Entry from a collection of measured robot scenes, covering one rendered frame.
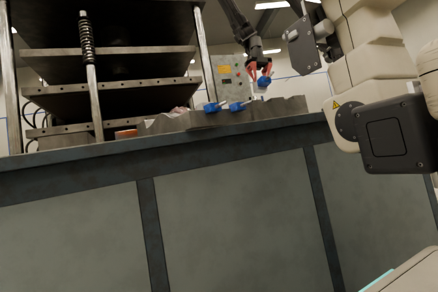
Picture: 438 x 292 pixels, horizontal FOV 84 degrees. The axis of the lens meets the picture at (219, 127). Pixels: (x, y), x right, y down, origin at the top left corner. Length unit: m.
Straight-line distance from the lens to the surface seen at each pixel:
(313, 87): 9.15
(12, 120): 1.73
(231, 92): 1.93
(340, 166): 1.15
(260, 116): 0.97
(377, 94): 0.67
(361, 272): 1.26
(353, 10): 0.77
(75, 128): 1.70
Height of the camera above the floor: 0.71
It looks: 6 degrees up
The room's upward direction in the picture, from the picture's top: 10 degrees counter-clockwise
